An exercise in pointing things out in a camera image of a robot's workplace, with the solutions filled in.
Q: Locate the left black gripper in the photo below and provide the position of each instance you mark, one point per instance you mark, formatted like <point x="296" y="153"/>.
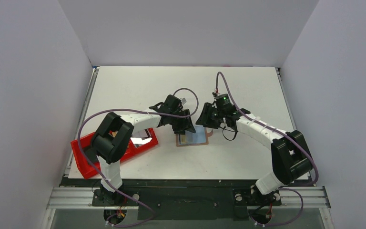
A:
<point x="179" y="121"/>

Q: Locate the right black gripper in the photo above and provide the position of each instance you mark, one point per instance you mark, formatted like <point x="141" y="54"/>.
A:
<point x="208" y="114"/>

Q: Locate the tan leather card holder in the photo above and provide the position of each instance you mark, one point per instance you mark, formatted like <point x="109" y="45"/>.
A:
<point x="199" y="138"/>

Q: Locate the silver mirrored card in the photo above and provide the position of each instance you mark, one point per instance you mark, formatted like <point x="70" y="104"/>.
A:
<point x="141" y="138"/>

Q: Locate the red three-compartment bin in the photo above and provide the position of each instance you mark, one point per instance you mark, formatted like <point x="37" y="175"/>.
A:
<point x="87" y="171"/>

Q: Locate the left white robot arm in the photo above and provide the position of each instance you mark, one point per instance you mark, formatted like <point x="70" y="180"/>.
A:
<point x="112" y="137"/>

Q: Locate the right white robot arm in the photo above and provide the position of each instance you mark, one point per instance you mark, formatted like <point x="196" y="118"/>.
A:
<point x="289" y="153"/>

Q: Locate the black cards in bin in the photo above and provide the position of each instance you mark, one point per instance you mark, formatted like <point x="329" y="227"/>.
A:
<point x="90" y="154"/>

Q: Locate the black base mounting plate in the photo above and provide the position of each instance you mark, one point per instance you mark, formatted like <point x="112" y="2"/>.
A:
<point x="187" y="199"/>

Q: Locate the aluminium frame rail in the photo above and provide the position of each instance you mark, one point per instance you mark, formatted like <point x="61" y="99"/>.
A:
<point x="68" y="209"/>

